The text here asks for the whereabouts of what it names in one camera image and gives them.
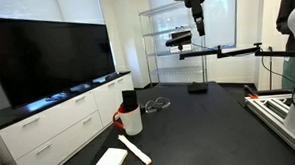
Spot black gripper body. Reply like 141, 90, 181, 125
183, 0, 209, 21

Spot tall black box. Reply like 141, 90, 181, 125
121, 89, 139, 114

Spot white mug red inside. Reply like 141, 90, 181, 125
111, 104, 145, 138

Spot glass window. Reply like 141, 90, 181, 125
148, 0, 241, 53

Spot flat black block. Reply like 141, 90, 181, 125
187, 81, 210, 95

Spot thin metal stand pole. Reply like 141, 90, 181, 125
267, 45, 275, 91

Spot orange black clamp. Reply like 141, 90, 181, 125
243, 84, 260, 100

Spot person in black shirt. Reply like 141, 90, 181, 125
274, 0, 295, 91

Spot clear safety glasses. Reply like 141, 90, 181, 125
143, 95, 173, 115

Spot white strip orange tip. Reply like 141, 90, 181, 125
117, 132, 153, 165

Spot white window blind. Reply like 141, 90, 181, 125
0, 0, 105, 30

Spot large black flat television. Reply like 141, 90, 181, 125
0, 11, 118, 110

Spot pale yellow sticky notepad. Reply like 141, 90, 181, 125
92, 146, 129, 165

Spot white drawer cabinet black top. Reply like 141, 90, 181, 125
0, 70, 139, 165

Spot black stereo camera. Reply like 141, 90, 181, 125
164, 32, 193, 49

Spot chrome wire shelf rack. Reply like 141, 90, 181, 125
137, 0, 211, 89

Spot thin black cable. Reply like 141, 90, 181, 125
260, 54, 295, 87

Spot aluminium extrusion frame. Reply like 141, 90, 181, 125
243, 92, 295, 165

